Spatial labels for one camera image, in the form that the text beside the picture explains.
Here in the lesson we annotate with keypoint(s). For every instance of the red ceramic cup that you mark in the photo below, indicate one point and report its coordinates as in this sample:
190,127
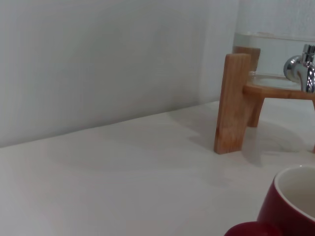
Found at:
278,209

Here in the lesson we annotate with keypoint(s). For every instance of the chrome faucet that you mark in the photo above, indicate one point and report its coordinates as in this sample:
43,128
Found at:
305,68

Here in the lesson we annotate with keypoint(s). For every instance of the wooden dispenser stand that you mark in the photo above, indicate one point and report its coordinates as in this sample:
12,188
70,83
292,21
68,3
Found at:
231,110

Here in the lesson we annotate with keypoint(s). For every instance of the glass water dispenser jar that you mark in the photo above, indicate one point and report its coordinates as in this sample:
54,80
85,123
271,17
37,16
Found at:
268,49

